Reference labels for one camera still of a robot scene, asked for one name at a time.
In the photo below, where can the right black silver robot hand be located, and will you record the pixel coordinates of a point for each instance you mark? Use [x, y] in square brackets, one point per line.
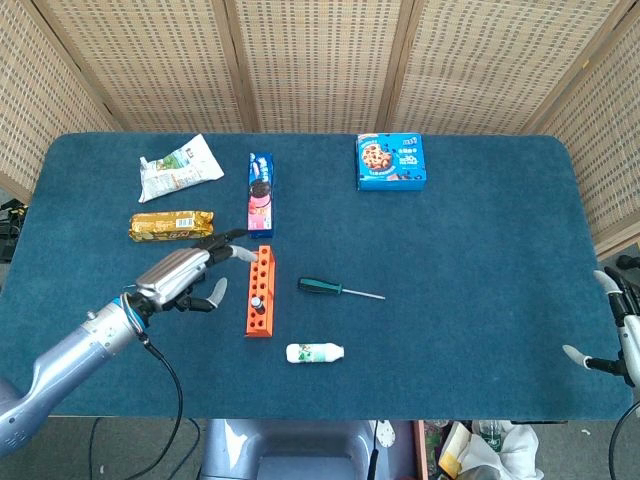
[630, 345]

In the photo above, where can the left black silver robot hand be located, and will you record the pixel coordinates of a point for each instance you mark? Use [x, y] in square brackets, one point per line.
[175, 275]

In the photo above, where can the black silver knurled screwdriver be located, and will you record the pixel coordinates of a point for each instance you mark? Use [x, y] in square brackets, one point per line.
[257, 303]

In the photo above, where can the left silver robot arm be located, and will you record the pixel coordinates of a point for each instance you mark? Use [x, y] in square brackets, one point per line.
[75, 350]

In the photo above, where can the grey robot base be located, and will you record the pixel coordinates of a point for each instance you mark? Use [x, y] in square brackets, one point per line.
[300, 450]

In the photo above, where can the orange drill bit holder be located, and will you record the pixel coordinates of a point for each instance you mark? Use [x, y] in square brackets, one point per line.
[270, 300]

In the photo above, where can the gold foil cracker packet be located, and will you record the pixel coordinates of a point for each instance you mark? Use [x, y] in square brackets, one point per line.
[170, 226]

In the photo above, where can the white crumpled snack bag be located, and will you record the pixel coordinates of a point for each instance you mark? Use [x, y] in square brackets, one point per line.
[175, 170]

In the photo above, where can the blue pink sandwich cookie box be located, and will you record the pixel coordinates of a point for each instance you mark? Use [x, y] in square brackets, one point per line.
[260, 200]

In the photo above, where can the large green black screwdriver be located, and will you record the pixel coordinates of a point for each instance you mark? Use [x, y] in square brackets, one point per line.
[320, 286]

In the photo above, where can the white green-label plastic bottle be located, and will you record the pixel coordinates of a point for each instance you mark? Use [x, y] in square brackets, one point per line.
[312, 353]

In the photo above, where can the white plastic bag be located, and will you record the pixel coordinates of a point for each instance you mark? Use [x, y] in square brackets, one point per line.
[510, 450]

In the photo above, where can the black equipment on floor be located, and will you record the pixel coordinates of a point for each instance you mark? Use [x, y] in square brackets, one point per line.
[10, 225]

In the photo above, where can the blue carpet table cover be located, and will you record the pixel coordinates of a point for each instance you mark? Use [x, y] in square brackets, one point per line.
[450, 300]

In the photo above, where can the brown wooden crate edge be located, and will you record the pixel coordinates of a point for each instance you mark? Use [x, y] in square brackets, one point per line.
[421, 450]

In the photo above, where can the blue chocolate cookie box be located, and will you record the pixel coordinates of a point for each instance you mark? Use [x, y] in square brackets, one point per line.
[390, 170]

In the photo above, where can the woven wooden folding screen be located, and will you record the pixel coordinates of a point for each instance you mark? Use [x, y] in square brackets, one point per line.
[320, 65]

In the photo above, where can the white perforated plate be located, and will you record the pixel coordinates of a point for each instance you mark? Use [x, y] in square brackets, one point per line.
[385, 434]

